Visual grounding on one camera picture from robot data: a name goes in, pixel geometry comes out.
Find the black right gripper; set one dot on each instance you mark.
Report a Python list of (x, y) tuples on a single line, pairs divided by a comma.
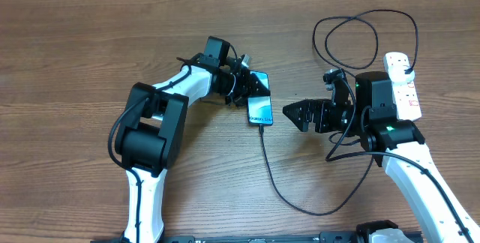
[(319, 108)]

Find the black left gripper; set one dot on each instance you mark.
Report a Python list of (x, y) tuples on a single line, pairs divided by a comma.
[(244, 86)]

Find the Samsung Galaxy smartphone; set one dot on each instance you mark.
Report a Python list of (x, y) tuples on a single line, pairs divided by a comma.
[(259, 111)]

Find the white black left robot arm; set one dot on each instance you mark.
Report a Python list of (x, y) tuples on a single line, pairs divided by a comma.
[(146, 138)]

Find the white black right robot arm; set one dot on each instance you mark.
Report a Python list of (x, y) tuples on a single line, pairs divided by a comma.
[(367, 110)]

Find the white charger plug adapter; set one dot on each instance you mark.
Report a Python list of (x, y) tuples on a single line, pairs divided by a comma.
[(399, 75)]

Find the white power strip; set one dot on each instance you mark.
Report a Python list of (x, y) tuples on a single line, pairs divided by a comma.
[(405, 95)]

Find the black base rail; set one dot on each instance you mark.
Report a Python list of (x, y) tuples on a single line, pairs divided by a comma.
[(388, 232)]

